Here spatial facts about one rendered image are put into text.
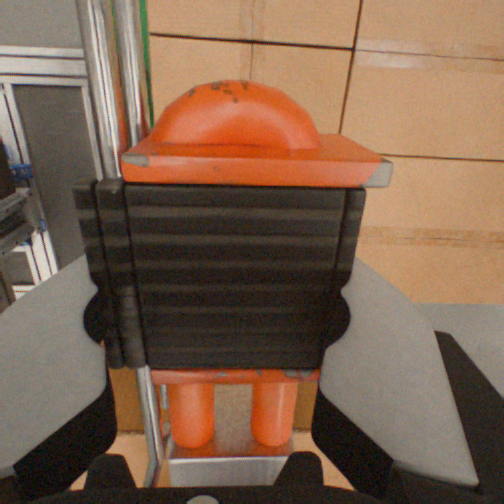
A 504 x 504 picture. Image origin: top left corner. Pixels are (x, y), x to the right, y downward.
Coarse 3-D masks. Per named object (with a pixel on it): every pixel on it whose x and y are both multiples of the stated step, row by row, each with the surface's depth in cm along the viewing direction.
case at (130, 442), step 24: (120, 384) 43; (216, 384) 44; (240, 384) 44; (312, 384) 44; (120, 408) 40; (312, 408) 41; (120, 432) 37; (144, 432) 37; (144, 456) 39; (168, 480) 41; (336, 480) 43
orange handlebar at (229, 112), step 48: (192, 96) 10; (240, 96) 10; (288, 96) 11; (192, 144) 10; (240, 144) 10; (288, 144) 10; (192, 384) 15; (288, 384) 15; (192, 432) 16; (288, 432) 17
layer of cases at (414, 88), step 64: (192, 0) 63; (256, 0) 64; (320, 0) 64; (384, 0) 64; (448, 0) 65; (192, 64) 68; (256, 64) 68; (320, 64) 69; (384, 64) 69; (448, 64) 70; (320, 128) 74; (384, 128) 75; (448, 128) 75; (384, 192) 81; (448, 192) 82; (384, 256) 89; (448, 256) 90
